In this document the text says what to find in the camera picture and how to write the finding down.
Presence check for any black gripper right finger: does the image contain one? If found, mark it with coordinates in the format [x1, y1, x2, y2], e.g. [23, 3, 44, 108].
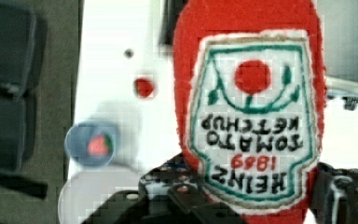
[310, 162, 358, 224]

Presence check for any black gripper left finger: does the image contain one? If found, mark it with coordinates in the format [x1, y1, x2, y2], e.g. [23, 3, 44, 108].
[81, 154, 246, 224]

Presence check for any red plush ketchup bottle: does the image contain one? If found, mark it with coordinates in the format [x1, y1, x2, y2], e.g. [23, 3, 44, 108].
[173, 0, 326, 224]

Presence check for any red strawberry in cup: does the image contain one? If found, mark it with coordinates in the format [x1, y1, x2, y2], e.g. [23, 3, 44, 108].
[88, 134, 113, 157]

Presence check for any grey oval plate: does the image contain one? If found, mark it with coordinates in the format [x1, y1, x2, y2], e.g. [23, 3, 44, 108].
[58, 166, 141, 224]

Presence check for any blue cup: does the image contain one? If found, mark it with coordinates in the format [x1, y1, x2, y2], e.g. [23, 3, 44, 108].
[64, 120, 119, 167]

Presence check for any red strawberry on table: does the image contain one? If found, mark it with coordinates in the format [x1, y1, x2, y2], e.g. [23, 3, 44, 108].
[134, 77, 154, 98]

